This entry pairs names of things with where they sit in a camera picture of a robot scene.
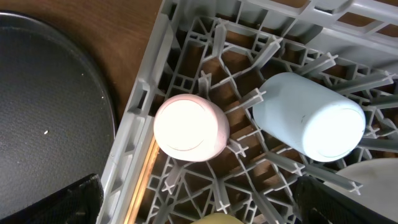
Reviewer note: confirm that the blue cup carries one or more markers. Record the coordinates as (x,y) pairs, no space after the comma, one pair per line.
(312,119)

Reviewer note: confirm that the round black serving tray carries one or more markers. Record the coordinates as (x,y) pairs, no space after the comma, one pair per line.
(57,119)

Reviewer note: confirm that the pink cup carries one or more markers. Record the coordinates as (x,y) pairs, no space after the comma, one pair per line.
(190,128)

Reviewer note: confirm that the wooden chopstick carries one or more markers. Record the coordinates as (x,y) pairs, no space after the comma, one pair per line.
(142,182)

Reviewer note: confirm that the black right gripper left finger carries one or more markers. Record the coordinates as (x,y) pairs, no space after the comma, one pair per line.
(80,202)

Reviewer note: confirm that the yellow bowl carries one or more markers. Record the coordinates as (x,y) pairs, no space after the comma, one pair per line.
(218,218)

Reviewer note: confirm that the grey round plate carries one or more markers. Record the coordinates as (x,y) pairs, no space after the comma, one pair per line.
(379,180)

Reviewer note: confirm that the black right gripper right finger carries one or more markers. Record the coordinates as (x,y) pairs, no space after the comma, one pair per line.
(318,203)

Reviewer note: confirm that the grey dishwasher rack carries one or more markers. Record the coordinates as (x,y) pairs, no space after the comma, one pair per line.
(224,51)

